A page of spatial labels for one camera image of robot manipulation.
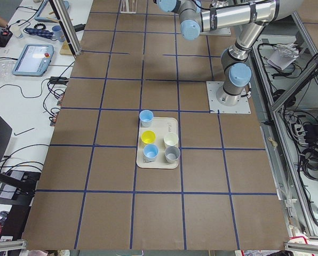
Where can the blue cup on desk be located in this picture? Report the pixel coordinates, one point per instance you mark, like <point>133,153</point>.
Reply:
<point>58,33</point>

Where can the teach pendant near stand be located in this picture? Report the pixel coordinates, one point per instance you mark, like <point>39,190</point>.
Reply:
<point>33,60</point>

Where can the light blue cup far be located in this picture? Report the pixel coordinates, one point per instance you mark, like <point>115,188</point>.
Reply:
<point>150,152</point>

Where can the aluminium frame post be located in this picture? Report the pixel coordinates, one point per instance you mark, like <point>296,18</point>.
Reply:
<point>64,20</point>

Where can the cream plastic cup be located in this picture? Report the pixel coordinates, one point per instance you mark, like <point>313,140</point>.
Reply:
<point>171,139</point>

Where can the yellow plastic cup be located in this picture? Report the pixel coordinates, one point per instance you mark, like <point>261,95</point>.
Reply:
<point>148,137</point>

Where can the grey plastic cup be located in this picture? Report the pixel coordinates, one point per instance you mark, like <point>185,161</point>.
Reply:
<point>172,154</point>

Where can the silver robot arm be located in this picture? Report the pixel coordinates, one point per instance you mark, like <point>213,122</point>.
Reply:
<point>176,6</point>
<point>253,16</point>

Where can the wooden mug tree stand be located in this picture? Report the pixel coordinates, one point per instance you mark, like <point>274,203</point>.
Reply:
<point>67,49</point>

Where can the light blue cup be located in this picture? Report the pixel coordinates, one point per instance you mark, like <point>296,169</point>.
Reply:
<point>146,118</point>
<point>150,152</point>

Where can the blue checkered cloth case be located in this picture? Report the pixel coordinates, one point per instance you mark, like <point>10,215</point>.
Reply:
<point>39,32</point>

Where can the light blue cup near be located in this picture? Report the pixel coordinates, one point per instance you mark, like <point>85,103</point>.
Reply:
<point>146,118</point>

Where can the black monitor stand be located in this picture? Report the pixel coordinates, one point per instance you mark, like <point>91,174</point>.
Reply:
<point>17,186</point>

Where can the white wire cup rack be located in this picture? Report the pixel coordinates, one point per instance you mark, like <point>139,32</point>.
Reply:
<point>128,6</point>

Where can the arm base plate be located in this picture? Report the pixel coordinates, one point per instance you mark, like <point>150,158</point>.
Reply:
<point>222,103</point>
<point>219,32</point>

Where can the black power adapter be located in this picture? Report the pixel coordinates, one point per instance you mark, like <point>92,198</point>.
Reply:
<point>79,27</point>

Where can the cream plastic tray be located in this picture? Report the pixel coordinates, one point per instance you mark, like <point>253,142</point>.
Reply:
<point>160,126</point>

